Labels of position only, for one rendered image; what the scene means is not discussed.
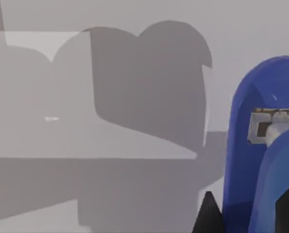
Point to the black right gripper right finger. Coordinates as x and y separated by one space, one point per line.
288 210

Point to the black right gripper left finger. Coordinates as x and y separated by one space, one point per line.
209 216

